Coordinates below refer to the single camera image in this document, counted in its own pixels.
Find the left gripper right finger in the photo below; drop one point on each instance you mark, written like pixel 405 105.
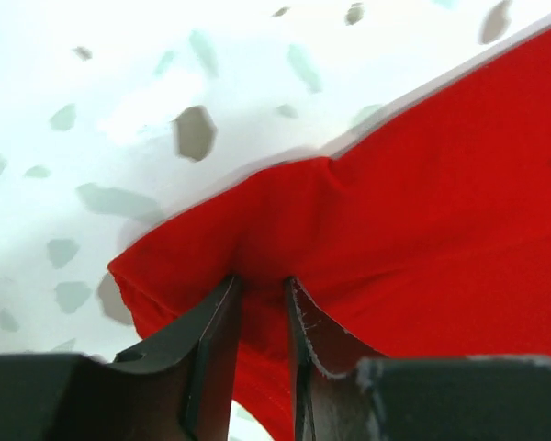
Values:
pixel 343 389

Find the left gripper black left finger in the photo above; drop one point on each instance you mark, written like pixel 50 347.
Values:
pixel 176 384

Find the red t shirt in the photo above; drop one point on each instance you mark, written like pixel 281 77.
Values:
pixel 430 237

